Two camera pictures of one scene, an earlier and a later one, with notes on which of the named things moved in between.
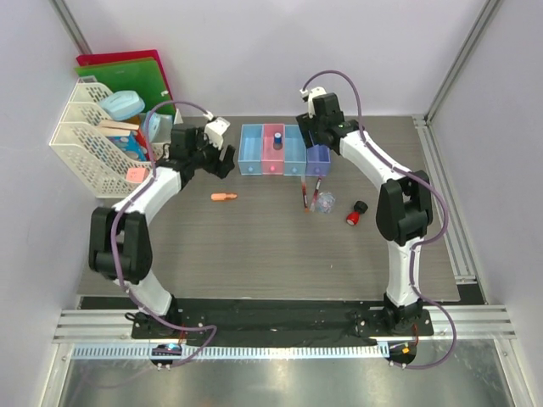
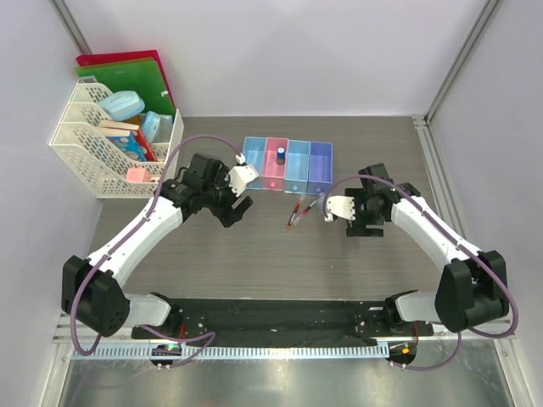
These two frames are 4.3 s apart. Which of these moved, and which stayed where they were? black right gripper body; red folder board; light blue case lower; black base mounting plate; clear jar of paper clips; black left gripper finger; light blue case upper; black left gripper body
Moved: black left gripper body; black right gripper body; black left gripper finger
Stayed: light blue case lower; light blue case upper; red folder board; clear jar of paper clips; black base mounting plate
